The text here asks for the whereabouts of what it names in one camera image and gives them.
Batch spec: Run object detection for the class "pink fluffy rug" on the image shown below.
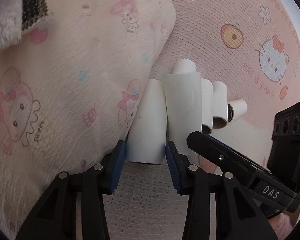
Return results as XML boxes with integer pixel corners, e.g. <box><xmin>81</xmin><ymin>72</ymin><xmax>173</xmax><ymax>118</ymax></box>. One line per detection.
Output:
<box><xmin>268</xmin><ymin>213</ymin><xmax>293</xmax><ymax>240</ymax></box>

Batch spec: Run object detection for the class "white tube lying front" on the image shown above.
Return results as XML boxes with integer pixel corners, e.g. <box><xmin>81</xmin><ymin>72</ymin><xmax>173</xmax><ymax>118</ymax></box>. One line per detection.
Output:
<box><xmin>127</xmin><ymin>79</ymin><xmax>167</xmax><ymax>165</ymax></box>

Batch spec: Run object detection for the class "pink cartoon print mat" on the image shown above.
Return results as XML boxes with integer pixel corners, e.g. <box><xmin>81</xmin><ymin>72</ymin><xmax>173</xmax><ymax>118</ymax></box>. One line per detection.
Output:
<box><xmin>104</xmin><ymin>0</ymin><xmax>300</xmax><ymax>239</ymax></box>

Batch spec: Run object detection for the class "cream cartoon print cushion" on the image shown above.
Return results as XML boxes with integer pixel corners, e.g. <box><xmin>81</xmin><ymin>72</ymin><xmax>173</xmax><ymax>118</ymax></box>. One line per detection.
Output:
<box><xmin>0</xmin><ymin>0</ymin><xmax>175</xmax><ymax>239</ymax></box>

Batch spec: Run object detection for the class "leopard print plush fabric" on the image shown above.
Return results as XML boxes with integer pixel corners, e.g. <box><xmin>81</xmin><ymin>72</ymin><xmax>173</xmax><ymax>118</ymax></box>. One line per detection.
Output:
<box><xmin>0</xmin><ymin>0</ymin><xmax>50</xmax><ymax>51</ymax></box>

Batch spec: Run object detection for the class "white tube lowest pile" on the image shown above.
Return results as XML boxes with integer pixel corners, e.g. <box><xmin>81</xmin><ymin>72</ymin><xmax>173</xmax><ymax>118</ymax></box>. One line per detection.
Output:
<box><xmin>228</xmin><ymin>99</ymin><xmax>248</xmax><ymax>122</ymax></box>

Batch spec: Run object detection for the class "white tube far top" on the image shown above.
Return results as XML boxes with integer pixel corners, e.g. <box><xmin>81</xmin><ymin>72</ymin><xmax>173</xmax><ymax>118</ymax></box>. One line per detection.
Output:
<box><xmin>212</xmin><ymin>81</ymin><xmax>228</xmax><ymax>129</ymax></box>

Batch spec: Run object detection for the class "white tube middle pile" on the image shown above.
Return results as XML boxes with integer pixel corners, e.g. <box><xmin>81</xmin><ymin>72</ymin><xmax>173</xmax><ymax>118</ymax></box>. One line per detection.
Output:
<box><xmin>172</xmin><ymin>59</ymin><xmax>197</xmax><ymax>74</ymax></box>

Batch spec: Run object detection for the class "white tube behind pile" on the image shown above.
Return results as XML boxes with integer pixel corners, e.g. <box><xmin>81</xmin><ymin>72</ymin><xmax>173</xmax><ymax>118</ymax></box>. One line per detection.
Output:
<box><xmin>162</xmin><ymin>72</ymin><xmax>202</xmax><ymax>155</ymax></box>

